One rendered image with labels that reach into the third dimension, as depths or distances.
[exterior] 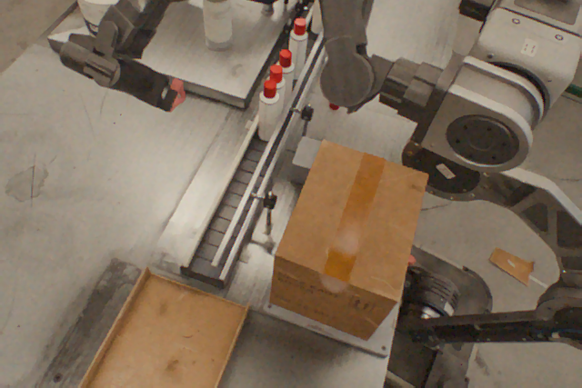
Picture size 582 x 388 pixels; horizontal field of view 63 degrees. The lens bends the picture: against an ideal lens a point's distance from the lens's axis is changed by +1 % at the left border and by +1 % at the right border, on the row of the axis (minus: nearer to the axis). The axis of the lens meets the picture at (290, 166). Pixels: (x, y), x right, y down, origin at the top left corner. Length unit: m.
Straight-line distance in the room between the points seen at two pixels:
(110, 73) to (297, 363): 0.72
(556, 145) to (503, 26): 2.23
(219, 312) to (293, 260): 0.32
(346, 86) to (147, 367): 0.75
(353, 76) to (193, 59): 0.95
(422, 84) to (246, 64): 0.94
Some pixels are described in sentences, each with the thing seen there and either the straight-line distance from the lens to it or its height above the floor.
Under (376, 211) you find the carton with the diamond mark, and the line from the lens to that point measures 0.97.
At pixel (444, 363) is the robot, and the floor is 0.28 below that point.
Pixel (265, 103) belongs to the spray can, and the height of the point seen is 1.04.
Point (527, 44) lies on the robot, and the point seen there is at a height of 1.53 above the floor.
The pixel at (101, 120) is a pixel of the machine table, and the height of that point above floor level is 0.83.
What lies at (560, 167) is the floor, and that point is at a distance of 2.86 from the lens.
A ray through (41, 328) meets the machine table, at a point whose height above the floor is 0.83.
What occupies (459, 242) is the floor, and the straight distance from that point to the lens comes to 2.35.
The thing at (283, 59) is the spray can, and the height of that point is 1.08.
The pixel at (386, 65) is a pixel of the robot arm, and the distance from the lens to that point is 0.69.
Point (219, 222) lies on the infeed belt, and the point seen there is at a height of 0.88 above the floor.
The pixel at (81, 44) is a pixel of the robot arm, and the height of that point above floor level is 1.34.
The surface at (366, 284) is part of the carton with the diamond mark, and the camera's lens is 0.89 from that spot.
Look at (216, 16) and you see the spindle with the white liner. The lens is 1.50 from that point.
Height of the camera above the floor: 1.93
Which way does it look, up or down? 55 degrees down
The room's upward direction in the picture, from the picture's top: 8 degrees clockwise
